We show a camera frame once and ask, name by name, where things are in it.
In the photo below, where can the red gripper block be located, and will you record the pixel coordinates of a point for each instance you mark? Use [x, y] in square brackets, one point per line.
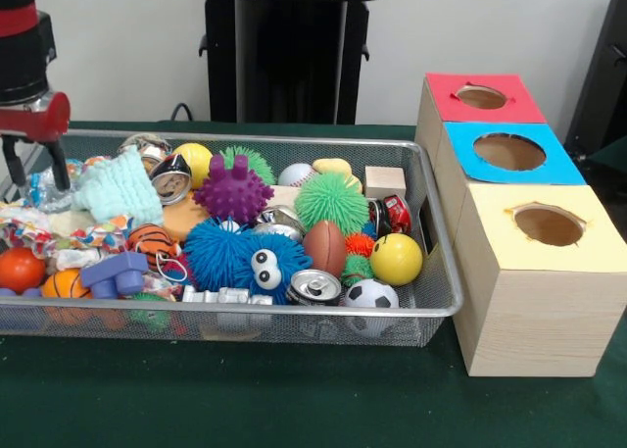
[34, 122]

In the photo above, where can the crushed bottle with colourful label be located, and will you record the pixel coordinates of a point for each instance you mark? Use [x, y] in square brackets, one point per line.
[46, 195]

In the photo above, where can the crushed red and black can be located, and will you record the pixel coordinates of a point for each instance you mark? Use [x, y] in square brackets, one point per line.
[392, 213]

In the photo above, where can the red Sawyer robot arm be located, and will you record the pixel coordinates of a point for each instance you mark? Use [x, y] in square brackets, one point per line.
[19, 61]

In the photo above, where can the shallow mesh bin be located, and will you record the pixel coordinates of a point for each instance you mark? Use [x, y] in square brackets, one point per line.
[294, 328]

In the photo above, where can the wooden box with three holes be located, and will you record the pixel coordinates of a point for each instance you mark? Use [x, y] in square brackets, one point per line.
[539, 320]

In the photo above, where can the mint knitted cloth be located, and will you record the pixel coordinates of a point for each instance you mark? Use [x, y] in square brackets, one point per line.
[117, 188]

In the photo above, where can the purple spiky ball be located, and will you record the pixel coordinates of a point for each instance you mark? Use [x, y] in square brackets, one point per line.
[232, 190]

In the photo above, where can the blue puffer ball with eyes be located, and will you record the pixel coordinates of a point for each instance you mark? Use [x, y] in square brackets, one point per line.
[220, 257]

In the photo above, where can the green puffer ball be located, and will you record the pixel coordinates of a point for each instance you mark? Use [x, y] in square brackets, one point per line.
[332, 202]

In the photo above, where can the brown toy football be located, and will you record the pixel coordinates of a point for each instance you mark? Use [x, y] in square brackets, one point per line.
[324, 248]

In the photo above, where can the silver drink can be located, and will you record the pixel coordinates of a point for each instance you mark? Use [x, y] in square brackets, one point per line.
[313, 287]

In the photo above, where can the dark green table cloth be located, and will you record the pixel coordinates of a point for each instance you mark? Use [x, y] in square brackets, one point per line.
[614, 156]
[245, 399]

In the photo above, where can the black and white soccer ball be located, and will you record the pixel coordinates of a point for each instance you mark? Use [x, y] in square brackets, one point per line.
[371, 296]

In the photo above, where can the yellow ball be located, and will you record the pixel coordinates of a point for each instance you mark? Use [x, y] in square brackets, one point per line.
[396, 262]

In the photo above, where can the black chair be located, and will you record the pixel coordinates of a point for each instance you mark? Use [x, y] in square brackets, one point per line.
[607, 75]

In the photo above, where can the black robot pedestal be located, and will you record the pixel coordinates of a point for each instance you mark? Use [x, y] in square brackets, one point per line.
[294, 51]

